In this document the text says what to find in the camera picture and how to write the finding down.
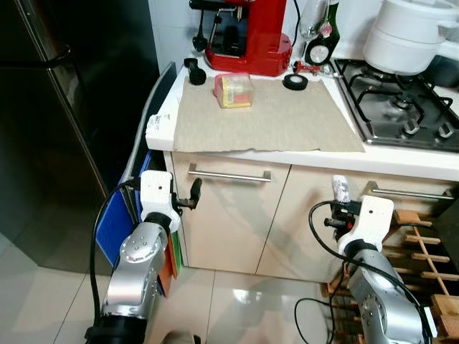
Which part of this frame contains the clear wine glass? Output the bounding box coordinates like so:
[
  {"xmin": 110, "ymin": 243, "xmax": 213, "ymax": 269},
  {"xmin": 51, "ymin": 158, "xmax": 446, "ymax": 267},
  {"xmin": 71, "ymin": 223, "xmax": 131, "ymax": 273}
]
[{"xmin": 298, "ymin": 0, "xmax": 331, "ymax": 40}]

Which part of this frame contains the tall black fridge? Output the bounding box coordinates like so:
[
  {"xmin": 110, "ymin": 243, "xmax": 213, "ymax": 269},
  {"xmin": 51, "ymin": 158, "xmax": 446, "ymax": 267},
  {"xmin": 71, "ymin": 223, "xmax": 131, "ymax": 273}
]
[{"xmin": 0, "ymin": 0, "xmax": 162, "ymax": 277}]

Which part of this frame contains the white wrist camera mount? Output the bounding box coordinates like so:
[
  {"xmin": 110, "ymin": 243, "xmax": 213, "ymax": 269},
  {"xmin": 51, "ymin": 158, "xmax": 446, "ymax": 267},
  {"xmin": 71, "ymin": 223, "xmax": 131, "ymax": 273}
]
[
  {"xmin": 339, "ymin": 195, "xmax": 395, "ymax": 253},
  {"xmin": 138, "ymin": 170, "xmax": 180, "ymax": 234}
]

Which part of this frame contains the small red metal tool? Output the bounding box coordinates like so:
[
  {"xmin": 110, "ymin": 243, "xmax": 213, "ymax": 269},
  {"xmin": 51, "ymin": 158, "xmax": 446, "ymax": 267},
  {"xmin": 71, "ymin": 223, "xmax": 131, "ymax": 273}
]
[{"xmin": 290, "ymin": 61, "xmax": 334, "ymax": 76}]

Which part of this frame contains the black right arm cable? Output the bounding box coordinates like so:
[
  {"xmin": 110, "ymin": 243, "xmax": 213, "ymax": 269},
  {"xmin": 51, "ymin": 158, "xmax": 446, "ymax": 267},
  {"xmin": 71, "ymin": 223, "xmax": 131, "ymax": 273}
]
[{"xmin": 308, "ymin": 202, "xmax": 435, "ymax": 344}]

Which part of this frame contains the beige linen counter cloth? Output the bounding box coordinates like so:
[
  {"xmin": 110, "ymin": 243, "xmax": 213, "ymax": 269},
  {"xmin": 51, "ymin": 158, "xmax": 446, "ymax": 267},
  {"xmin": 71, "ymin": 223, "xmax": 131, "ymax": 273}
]
[{"xmin": 172, "ymin": 75, "xmax": 366, "ymax": 154}]

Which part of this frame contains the green cutting board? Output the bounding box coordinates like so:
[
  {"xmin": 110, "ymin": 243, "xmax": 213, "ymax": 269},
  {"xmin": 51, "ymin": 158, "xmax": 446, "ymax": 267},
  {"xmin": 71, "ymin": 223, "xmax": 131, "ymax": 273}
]
[{"xmin": 171, "ymin": 229, "xmax": 184, "ymax": 269}]

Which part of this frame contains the cream kitchen cabinet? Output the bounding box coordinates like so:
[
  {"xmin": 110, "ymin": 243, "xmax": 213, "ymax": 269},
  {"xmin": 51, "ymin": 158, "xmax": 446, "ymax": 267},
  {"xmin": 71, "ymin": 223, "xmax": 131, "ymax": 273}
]
[{"xmin": 164, "ymin": 149, "xmax": 459, "ymax": 284}]

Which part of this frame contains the black tape roll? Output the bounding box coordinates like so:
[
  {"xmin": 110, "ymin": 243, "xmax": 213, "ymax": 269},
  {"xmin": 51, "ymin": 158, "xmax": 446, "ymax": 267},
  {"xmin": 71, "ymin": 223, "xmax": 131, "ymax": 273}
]
[{"xmin": 282, "ymin": 73, "xmax": 310, "ymax": 92}]

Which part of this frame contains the white cooking pot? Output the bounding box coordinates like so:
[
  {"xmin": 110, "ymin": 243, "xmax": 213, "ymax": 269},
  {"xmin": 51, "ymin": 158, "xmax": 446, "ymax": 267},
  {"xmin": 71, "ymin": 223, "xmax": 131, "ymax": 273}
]
[{"xmin": 362, "ymin": 0, "xmax": 459, "ymax": 77}]

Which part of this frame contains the blue cutting board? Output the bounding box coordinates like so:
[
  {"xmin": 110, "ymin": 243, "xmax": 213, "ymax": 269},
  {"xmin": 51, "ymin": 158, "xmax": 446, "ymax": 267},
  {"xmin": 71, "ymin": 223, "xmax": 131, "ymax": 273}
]
[{"xmin": 95, "ymin": 179, "xmax": 141, "ymax": 267}]

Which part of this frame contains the grey robot left foot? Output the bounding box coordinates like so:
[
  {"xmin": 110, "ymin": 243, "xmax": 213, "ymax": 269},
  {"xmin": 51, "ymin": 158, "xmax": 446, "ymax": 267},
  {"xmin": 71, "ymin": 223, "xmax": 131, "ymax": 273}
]
[{"xmin": 161, "ymin": 331, "xmax": 203, "ymax": 344}]

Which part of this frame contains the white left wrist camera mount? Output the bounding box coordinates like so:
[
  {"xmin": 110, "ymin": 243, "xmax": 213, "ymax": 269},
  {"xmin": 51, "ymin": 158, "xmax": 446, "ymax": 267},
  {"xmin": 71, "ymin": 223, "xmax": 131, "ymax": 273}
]
[{"xmin": 138, "ymin": 170, "xmax": 180, "ymax": 234}]

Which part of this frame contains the wooden slatted rack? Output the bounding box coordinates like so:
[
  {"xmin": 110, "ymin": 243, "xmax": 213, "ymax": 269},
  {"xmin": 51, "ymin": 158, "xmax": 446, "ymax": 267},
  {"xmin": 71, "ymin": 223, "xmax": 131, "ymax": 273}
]
[{"xmin": 321, "ymin": 208, "xmax": 459, "ymax": 344}]

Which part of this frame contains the red coffee machine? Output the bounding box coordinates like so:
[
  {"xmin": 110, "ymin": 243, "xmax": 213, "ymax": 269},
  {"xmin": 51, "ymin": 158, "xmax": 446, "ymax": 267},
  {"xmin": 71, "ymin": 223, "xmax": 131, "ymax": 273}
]
[{"xmin": 189, "ymin": 0, "xmax": 295, "ymax": 78}]

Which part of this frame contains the black round dial timer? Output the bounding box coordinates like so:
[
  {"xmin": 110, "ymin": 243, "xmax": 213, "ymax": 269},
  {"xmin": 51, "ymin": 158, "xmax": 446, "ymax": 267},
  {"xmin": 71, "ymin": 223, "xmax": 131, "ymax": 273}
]
[{"xmin": 305, "ymin": 36, "xmax": 339, "ymax": 69}]

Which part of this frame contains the steel drawer handle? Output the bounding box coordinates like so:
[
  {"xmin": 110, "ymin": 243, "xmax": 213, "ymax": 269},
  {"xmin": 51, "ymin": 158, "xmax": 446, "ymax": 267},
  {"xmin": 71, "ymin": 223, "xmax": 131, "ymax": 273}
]
[
  {"xmin": 366, "ymin": 181, "xmax": 459, "ymax": 203},
  {"xmin": 187, "ymin": 163, "xmax": 273, "ymax": 184}
]

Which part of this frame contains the steel gas hob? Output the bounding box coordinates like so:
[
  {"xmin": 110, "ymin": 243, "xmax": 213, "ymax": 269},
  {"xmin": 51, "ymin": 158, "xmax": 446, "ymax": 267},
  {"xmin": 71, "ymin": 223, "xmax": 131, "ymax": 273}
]
[{"xmin": 332, "ymin": 57, "xmax": 459, "ymax": 153}]

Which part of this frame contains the dark wine bottle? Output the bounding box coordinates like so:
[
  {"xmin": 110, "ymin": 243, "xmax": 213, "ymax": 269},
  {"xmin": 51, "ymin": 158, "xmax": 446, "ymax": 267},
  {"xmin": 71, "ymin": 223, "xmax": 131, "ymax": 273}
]
[{"xmin": 324, "ymin": 0, "xmax": 344, "ymax": 40}]

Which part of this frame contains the small clear plastic bottle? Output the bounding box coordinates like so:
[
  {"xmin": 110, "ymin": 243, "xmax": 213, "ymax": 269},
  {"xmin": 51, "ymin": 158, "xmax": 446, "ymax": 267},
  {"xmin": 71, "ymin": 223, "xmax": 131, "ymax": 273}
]
[{"xmin": 332, "ymin": 174, "xmax": 352, "ymax": 205}]

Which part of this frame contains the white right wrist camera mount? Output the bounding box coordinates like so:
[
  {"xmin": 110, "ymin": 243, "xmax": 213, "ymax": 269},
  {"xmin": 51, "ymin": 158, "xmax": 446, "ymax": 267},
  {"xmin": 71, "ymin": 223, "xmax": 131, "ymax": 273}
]
[{"xmin": 339, "ymin": 195, "xmax": 395, "ymax": 253}]

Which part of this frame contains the orange cutting board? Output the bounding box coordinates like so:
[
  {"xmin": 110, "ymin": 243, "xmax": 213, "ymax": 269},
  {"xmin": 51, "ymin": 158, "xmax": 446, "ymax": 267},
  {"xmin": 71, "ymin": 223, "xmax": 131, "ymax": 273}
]
[{"xmin": 158, "ymin": 244, "xmax": 179, "ymax": 296}]

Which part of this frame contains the black floor cable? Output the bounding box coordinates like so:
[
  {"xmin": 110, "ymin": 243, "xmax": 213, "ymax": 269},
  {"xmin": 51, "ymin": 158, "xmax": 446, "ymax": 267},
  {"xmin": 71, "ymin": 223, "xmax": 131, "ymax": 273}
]
[{"xmin": 293, "ymin": 297, "xmax": 339, "ymax": 344}]

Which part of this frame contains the black coffee tamper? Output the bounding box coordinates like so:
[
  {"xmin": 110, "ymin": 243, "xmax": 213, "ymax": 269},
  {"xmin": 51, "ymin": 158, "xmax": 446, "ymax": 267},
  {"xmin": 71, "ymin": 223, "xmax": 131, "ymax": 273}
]
[{"xmin": 184, "ymin": 57, "xmax": 208, "ymax": 87}]

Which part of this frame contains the white paper label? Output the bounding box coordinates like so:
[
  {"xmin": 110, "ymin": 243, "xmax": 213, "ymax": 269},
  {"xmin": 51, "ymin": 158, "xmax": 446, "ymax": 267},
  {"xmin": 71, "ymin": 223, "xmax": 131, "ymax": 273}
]
[{"xmin": 146, "ymin": 113, "xmax": 178, "ymax": 142}]

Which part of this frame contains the dark cooking pot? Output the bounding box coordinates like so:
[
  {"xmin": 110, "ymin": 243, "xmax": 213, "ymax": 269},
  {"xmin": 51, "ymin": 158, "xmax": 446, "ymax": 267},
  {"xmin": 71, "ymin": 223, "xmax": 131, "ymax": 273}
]
[{"xmin": 429, "ymin": 56, "xmax": 459, "ymax": 88}]

